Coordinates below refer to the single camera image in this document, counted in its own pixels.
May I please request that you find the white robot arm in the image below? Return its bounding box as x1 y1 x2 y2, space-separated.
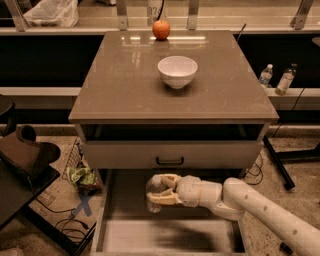
146 174 320 256

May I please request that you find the small water bottle on ledge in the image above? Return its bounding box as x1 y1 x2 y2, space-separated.
259 64 273 88

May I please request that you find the white ceramic bowl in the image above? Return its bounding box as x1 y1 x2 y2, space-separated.
157 56 198 89

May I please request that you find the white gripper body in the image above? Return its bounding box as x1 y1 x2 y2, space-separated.
176 175 201 208

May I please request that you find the black cables right floor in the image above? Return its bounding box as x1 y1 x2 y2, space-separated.
240 153 264 186

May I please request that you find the top drawer with black handle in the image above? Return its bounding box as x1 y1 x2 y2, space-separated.
81 141 264 169

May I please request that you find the black stand leg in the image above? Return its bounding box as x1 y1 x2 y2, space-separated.
263 136 320 191

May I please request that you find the open middle drawer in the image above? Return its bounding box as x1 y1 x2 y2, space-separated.
91 170 249 256

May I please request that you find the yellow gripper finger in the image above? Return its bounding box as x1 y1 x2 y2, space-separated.
147 190 182 205
160 174 181 190

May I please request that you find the dark brown chair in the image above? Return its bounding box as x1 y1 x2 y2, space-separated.
0 95 95 256

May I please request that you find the orange fruit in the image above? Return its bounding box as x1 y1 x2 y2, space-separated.
152 20 171 40

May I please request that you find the wire basket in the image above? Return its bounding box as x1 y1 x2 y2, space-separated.
62 137 83 180

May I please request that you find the green chip bag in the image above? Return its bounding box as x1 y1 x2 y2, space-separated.
67 167 99 191

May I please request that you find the white plastic bag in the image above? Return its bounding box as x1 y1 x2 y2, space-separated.
24 0 79 27

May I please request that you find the grey drawer cabinet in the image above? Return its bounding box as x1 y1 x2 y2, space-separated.
69 31 278 174

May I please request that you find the black cable on floor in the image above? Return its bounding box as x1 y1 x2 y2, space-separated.
34 196 91 243

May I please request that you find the clear bottle with dark cap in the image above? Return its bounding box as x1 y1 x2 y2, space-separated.
275 63 297 96

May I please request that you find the clear plastic water bottle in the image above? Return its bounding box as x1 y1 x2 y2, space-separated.
145 174 167 214

